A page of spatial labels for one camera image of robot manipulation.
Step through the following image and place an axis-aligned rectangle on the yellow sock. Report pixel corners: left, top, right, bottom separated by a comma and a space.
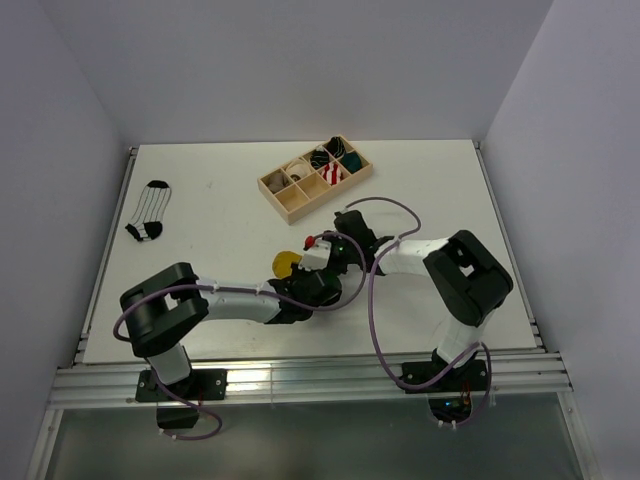
271, 251, 302, 279

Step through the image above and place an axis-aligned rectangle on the white black striped sock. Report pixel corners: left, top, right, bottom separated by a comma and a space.
125, 180, 172, 243

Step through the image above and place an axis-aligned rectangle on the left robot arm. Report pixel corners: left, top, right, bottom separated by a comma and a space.
120, 262, 342, 399

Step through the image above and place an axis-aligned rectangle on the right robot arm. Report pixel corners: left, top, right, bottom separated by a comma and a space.
334, 210, 514, 390

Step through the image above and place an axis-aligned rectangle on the red white striped rolled sock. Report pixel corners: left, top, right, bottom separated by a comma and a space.
320, 162, 343, 186

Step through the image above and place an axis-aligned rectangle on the wooden compartment tray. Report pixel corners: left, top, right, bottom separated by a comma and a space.
257, 135, 374, 225

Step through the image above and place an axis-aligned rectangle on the dark green rolled sock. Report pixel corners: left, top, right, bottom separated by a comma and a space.
341, 151, 362, 174

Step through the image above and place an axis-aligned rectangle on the cream rolled sock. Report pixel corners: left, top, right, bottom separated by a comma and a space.
284, 158, 314, 182

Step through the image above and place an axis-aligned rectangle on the black white rolled sock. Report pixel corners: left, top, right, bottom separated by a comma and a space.
309, 150, 330, 170

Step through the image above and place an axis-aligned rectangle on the beige rolled sock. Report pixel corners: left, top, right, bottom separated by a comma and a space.
265, 171, 288, 194

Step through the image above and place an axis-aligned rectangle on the black striped rolled sock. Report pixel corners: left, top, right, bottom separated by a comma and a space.
325, 136, 345, 159

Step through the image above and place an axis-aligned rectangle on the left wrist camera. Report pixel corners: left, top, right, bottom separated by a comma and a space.
298, 236, 332, 271

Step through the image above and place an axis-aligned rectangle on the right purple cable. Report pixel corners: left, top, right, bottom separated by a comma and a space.
344, 197, 494, 429

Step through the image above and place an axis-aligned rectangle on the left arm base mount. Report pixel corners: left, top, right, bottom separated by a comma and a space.
135, 367, 229, 431

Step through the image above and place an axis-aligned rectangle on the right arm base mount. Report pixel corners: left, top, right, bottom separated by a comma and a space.
400, 358, 492, 428

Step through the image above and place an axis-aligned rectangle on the aluminium frame rail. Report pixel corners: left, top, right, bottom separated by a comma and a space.
46, 352, 573, 410

